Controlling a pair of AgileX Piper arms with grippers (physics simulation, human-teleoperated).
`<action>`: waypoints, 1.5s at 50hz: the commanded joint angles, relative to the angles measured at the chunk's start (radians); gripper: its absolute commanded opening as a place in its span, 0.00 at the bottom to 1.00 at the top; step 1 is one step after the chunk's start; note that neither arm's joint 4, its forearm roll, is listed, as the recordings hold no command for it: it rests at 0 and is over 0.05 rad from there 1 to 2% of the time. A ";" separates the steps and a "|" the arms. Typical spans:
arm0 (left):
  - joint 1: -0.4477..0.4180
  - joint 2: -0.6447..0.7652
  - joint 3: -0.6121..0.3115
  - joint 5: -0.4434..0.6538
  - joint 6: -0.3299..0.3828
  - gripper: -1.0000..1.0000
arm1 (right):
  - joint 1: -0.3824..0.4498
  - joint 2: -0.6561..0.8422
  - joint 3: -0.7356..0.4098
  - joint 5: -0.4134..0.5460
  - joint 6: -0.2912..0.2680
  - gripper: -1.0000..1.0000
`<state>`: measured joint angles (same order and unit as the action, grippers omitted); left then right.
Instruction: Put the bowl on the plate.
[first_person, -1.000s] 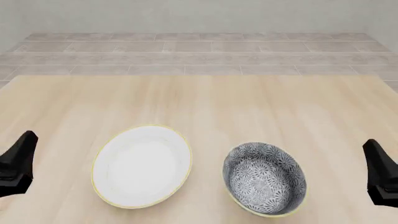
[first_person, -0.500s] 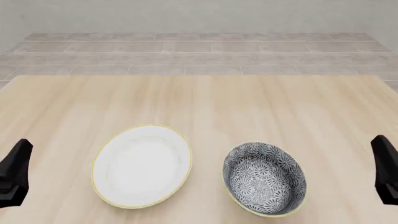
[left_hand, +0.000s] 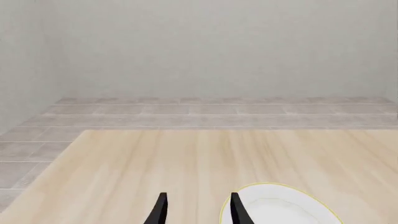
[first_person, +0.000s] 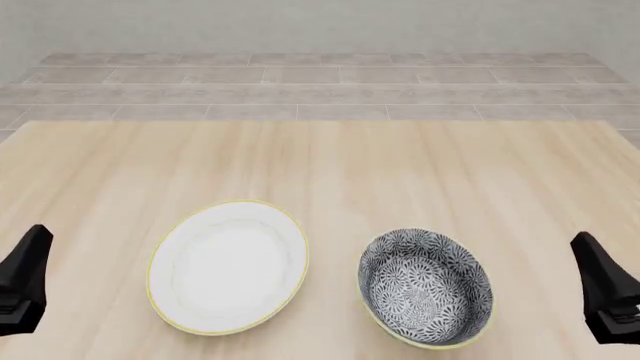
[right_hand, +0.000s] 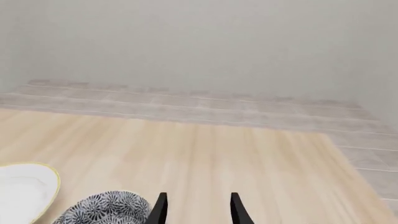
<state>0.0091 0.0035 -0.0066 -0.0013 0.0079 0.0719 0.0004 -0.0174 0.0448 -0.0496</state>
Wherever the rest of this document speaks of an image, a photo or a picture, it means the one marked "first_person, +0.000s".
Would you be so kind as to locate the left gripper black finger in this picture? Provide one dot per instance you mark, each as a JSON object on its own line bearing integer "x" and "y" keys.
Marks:
{"x": 27, "y": 262}

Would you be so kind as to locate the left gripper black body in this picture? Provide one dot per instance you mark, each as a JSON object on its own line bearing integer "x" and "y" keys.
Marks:
{"x": 20, "y": 315}

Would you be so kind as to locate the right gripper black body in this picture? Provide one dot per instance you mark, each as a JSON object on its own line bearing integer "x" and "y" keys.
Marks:
{"x": 617, "y": 328}

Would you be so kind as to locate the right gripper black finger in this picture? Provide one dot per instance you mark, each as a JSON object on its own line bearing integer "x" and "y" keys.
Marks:
{"x": 602, "y": 277}

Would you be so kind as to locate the black and white patterned bowl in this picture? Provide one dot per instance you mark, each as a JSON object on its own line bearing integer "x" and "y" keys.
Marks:
{"x": 425, "y": 292}

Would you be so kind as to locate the white plate with yellow rim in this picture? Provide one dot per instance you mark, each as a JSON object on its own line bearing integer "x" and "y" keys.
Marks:
{"x": 227, "y": 268}

